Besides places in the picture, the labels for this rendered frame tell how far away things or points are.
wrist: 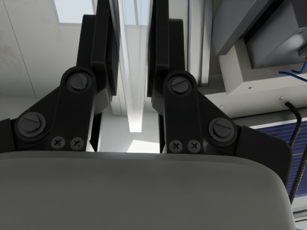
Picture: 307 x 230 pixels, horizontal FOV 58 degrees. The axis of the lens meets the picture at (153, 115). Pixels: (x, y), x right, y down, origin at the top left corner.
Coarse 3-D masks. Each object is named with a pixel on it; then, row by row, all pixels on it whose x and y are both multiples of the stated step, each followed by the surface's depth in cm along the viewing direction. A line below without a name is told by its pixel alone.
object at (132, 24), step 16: (112, 0) 9; (128, 0) 9; (144, 0) 9; (112, 16) 9; (128, 16) 9; (144, 16) 9; (128, 32) 10; (144, 32) 10; (128, 48) 12; (144, 48) 12; (128, 64) 13; (144, 64) 13; (128, 80) 16; (144, 80) 16; (128, 96) 19; (144, 96) 19; (128, 112) 23
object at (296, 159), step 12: (264, 132) 59; (276, 132) 60; (288, 132) 61; (300, 132) 61; (300, 144) 63; (300, 156) 66; (288, 180) 70; (300, 180) 71; (288, 192) 73; (300, 192) 74
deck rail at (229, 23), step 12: (228, 0) 42; (240, 0) 39; (252, 0) 36; (264, 0) 35; (228, 12) 43; (240, 12) 39; (252, 12) 38; (216, 24) 49; (228, 24) 44; (240, 24) 40; (216, 36) 49; (228, 36) 44; (240, 36) 44; (216, 48) 50; (228, 48) 48
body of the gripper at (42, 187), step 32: (0, 160) 8; (32, 160) 8; (64, 160) 8; (96, 160) 8; (128, 160) 8; (160, 160) 8; (192, 160) 8; (224, 160) 8; (0, 192) 7; (32, 192) 7; (64, 192) 7; (96, 192) 7; (128, 192) 8; (160, 192) 8; (192, 192) 8; (224, 192) 8; (256, 192) 8; (0, 224) 7; (32, 224) 7; (64, 224) 7; (96, 224) 7; (128, 224) 7; (160, 224) 7; (192, 224) 7; (224, 224) 7; (256, 224) 7; (288, 224) 8
